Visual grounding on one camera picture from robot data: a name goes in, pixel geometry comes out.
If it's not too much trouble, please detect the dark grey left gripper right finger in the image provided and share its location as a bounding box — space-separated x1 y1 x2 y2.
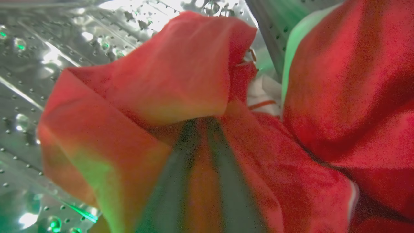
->
207 117 267 233

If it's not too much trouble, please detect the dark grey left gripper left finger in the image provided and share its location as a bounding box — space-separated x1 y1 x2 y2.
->
135 119 198 233

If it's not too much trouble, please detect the red cloth garment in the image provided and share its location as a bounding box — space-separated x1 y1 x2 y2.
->
37 0 414 233

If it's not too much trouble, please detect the steel washing machine drum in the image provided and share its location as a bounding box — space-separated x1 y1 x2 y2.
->
0 0 343 233

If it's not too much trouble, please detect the white garment with red print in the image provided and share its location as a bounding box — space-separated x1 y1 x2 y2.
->
246 74 282 116

